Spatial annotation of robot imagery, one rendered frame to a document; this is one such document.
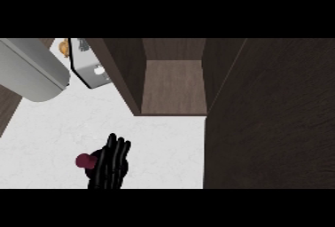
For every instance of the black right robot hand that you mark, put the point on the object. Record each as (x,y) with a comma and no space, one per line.
(113,165)

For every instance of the dark wine bottle, red cap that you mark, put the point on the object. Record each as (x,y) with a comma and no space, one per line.
(85,161)

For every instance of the open brown wooden cabinet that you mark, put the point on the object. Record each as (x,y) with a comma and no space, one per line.
(172,88)

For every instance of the dark brown cabinet door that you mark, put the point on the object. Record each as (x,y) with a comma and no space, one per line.
(274,118)

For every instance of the brown wooden panel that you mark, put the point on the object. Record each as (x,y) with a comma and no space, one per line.
(5,109)

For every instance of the silver appliance with black rim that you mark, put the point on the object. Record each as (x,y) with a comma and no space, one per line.
(88,66)

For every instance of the pale grey rounded appliance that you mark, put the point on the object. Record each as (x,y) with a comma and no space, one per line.
(29,71)

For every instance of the small orange-yellow object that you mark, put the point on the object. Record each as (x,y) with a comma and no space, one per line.
(65,48)

